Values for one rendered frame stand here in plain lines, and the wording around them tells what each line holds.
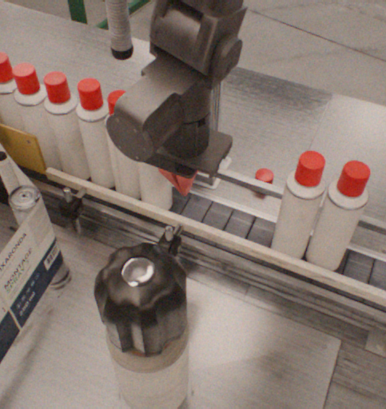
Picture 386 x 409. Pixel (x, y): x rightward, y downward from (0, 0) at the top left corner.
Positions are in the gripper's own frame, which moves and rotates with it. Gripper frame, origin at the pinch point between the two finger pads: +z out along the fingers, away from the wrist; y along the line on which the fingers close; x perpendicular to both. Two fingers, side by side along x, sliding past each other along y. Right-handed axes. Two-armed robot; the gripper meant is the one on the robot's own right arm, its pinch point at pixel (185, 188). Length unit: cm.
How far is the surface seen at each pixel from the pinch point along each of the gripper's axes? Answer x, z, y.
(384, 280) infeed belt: 6.7, 13.5, 29.4
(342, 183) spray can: 5.2, -5.1, 19.0
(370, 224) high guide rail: 9.3, 5.5, 24.4
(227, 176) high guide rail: 9.1, 5.6, 2.7
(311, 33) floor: 202, 104, -23
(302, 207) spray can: 3.3, -0.5, 15.3
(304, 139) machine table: 35.6, 18.8, 9.1
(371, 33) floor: 214, 103, 5
